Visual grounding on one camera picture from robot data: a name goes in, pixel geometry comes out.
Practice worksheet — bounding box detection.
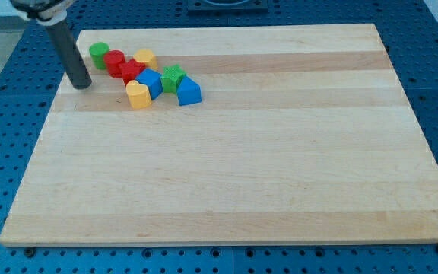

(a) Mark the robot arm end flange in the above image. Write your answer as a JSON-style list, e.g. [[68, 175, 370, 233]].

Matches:
[[9, 0, 75, 27]]

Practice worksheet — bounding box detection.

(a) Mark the yellow heart block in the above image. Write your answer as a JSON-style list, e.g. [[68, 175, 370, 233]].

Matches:
[[125, 80, 152, 109]]

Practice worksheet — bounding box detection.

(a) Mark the blue cube block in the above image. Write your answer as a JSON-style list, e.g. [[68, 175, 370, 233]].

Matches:
[[135, 68, 163, 100]]

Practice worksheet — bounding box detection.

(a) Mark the blue triangular block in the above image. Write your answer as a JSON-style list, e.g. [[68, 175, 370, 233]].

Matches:
[[177, 76, 202, 106]]

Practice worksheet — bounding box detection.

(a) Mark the green star block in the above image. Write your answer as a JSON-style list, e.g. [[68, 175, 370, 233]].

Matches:
[[160, 64, 187, 94]]

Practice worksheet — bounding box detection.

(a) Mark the light wooden board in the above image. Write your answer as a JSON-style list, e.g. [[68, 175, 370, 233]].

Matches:
[[0, 24, 438, 247]]

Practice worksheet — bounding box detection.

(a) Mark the yellow pentagon block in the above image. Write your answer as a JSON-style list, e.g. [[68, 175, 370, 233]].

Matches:
[[132, 49, 158, 71]]

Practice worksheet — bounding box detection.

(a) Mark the red star block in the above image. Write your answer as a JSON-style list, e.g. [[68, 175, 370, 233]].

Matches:
[[119, 59, 146, 85]]

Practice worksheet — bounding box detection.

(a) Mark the red cylinder block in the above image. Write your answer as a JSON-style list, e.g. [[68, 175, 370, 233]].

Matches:
[[103, 50, 125, 78]]

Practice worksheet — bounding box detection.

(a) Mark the green cylinder block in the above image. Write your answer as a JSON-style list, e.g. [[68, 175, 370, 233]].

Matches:
[[89, 42, 110, 70]]

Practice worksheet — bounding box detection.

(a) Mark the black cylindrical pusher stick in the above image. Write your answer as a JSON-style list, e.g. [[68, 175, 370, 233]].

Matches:
[[46, 19, 92, 90]]

